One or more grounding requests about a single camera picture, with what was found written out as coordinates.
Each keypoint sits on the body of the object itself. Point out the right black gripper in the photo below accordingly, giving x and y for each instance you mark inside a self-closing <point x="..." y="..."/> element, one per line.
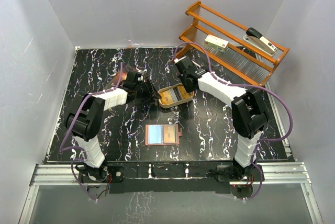
<point x="188" y="88"/>

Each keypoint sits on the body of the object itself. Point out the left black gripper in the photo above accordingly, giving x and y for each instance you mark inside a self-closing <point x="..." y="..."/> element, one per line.
<point x="151" y="91"/>

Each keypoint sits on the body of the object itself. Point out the beige oval card tray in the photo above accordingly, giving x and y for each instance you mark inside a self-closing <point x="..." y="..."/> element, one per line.
<point x="190" y="96"/>

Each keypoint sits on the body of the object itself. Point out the pink leather card holder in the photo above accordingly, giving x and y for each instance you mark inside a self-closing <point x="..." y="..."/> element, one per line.
<point x="162" y="134"/>

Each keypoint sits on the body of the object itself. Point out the beige printed card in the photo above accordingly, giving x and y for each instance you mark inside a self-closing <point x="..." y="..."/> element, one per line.
<point x="169" y="134"/>

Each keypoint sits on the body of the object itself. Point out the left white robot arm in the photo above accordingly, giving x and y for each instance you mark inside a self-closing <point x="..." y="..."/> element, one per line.
<point x="86" y="115"/>

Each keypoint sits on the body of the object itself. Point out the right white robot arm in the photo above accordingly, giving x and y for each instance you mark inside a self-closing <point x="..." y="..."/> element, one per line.
<point x="249" y="116"/>

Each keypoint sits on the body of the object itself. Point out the orange card in tray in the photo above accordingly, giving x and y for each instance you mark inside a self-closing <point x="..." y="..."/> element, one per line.
<point x="166" y="97"/>

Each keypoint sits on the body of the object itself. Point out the small white black device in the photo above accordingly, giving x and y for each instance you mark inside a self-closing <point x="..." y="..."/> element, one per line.
<point x="197" y="65"/>

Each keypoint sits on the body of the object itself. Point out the dark paperback book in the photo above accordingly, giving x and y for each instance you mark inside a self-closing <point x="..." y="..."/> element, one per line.
<point x="123" y="74"/>

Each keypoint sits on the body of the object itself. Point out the white staples box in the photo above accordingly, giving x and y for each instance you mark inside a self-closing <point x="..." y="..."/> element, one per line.
<point x="215" y="43"/>

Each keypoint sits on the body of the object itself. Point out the orange wooden shelf rack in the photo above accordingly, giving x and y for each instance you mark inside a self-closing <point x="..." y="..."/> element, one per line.
<point x="240" y="57"/>

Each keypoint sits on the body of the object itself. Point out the black beige stapler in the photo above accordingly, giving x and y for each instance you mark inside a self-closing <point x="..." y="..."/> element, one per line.
<point x="256" y="39"/>

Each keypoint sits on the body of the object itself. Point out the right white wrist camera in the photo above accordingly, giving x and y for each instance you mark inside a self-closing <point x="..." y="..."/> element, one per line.
<point x="179" y="58"/>

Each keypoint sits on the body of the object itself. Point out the black front mounting rail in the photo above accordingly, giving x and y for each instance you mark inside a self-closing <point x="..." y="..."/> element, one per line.
<point x="195" y="176"/>

